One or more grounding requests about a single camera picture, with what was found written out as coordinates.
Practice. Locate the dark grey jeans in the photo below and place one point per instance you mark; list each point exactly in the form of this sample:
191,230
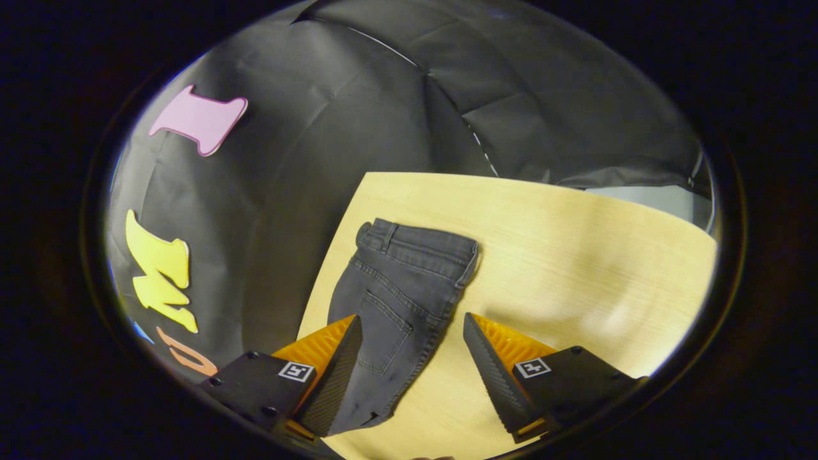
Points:
402,281

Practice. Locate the black backdrop cloth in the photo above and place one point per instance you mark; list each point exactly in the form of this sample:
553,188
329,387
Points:
319,160

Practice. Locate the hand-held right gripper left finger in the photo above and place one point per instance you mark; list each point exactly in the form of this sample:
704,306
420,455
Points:
335,383

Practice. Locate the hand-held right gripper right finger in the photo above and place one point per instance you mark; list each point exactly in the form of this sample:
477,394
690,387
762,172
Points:
495,383

